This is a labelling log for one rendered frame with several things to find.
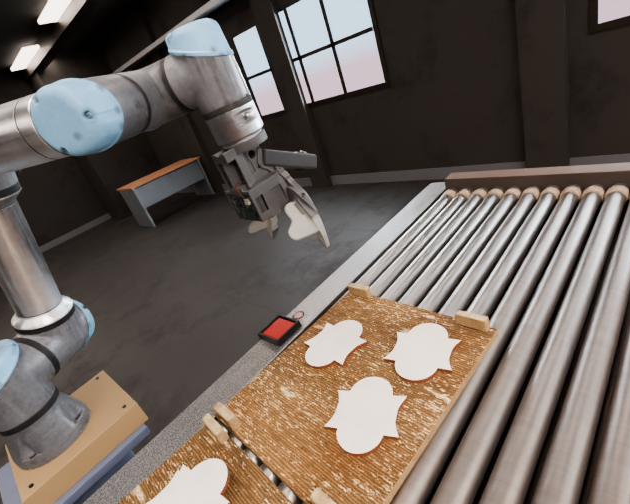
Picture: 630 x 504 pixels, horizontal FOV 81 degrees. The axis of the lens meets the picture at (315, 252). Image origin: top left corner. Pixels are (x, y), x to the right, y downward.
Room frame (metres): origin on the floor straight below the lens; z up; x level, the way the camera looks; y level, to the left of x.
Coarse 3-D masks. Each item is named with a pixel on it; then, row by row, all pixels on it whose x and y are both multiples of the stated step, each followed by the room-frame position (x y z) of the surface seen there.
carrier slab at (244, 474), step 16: (208, 432) 0.49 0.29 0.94; (192, 448) 0.47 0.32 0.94; (208, 448) 0.46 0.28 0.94; (224, 448) 0.45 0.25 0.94; (240, 448) 0.43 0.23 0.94; (176, 464) 0.45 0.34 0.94; (192, 464) 0.44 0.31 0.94; (240, 464) 0.41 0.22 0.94; (144, 480) 0.44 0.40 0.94; (160, 480) 0.43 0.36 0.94; (240, 480) 0.38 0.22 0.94; (256, 480) 0.37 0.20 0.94; (128, 496) 0.42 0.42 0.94; (144, 496) 0.41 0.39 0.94; (224, 496) 0.36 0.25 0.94; (240, 496) 0.35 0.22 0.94; (256, 496) 0.35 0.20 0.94; (272, 496) 0.34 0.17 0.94
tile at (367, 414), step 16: (368, 384) 0.46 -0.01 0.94; (384, 384) 0.45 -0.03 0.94; (352, 400) 0.44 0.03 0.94; (368, 400) 0.43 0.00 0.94; (384, 400) 0.42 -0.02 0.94; (400, 400) 0.41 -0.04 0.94; (336, 416) 0.42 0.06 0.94; (352, 416) 0.41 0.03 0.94; (368, 416) 0.40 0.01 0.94; (384, 416) 0.39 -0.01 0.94; (352, 432) 0.38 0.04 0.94; (368, 432) 0.37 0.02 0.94; (384, 432) 0.36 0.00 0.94; (352, 448) 0.36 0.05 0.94; (368, 448) 0.35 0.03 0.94
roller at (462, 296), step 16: (528, 192) 0.95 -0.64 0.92; (528, 208) 0.89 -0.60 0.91; (512, 224) 0.82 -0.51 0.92; (496, 240) 0.77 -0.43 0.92; (480, 256) 0.73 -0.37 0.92; (496, 256) 0.73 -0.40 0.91; (480, 272) 0.68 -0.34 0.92; (464, 288) 0.64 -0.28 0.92; (448, 304) 0.61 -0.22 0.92; (464, 304) 0.61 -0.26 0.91
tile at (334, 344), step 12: (336, 324) 0.64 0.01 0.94; (348, 324) 0.63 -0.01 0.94; (360, 324) 0.62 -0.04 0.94; (324, 336) 0.62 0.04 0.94; (336, 336) 0.61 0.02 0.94; (348, 336) 0.59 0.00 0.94; (360, 336) 0.59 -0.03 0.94; (312, 348) 0.60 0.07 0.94; (324, 348) 0.58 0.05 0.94; (336, 348) 0.57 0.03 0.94; (348, 348) 0.56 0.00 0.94; (312, 360) 0.56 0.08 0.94; (324, 360) 0.55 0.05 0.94; (336, 360) 0.54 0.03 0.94
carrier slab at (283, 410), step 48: (384, 336) 0.57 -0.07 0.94; (480, 336) 0.48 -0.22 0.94; (288, 384) 0.53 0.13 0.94; (336, 384) 0.49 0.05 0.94; (432, 384) 0.42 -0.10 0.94; (240, 432) 0.47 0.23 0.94; (288, 432) 0.43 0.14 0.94; (336, 432) 0.40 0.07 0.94; (432, 432) 0.35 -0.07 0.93; (288, 480) 0.35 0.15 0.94; (336, 480) 0.33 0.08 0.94; (384, 480) 0.31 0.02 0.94
